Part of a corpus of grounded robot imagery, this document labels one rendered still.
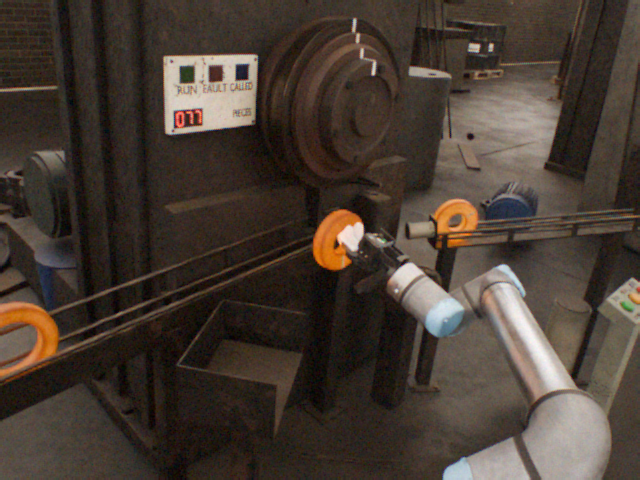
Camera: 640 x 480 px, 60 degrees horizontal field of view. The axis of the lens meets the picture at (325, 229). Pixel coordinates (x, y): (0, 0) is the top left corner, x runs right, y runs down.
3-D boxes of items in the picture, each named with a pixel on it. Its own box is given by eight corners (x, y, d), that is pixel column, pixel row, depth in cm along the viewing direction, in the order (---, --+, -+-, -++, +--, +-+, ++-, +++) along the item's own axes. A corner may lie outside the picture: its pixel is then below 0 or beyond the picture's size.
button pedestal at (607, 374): (547, 445, 197) (596, 295, 172) (574, 415, 213) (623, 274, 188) (592, 473, 187) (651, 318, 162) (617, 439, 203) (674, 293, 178)
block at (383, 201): (346, 255, 195) (354, 191, 186) (361, 249, 201) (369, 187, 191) (369, 267, 189) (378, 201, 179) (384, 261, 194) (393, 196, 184)
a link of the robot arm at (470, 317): (483, 323, 137) (474, 315, 127) (442, 344, 140) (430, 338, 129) (465, 290, 141) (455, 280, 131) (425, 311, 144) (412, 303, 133)
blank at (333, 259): (313, 218, 136) (322, 222, 134) (356, 203, 146) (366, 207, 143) (311, 273, 142) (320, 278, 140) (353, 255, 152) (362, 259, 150)
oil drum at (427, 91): (348, 174, 465) (360, 64, 429) (393, 164, 504) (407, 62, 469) (404, 195, 427) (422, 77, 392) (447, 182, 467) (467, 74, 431)
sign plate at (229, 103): (165, 133, 134) (163, 56, 127) (250, 122, 152) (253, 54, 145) (170, 135, 133) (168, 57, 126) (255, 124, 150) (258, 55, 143)
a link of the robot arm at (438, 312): (444, 343, 128) (433, 338, 119) (405, 307, 134) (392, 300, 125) (471, 312, 127) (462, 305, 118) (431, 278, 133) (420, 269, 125)
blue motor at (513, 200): (476, 241, 359) (487, 191, 345) (491, 214, 407) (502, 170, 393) (525, 254, 347) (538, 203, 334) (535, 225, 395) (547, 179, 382)
